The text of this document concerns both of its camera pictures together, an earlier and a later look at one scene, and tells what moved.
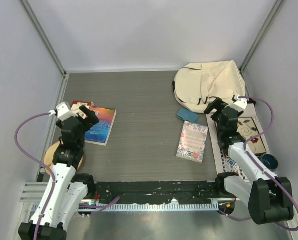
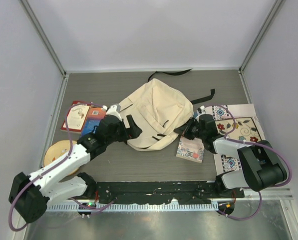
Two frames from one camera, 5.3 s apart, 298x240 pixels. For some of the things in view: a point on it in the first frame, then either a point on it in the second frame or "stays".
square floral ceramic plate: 246,128 stays
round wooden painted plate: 49,156 stays
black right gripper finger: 217,104 → 181,130
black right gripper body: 219,131 → 197,131
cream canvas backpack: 194,84 → 159,109
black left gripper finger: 92,117 → 134,131
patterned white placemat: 228,168 stays
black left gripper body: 82,136 → 121,135
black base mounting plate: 156,192 stays
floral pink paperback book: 191,142 stays
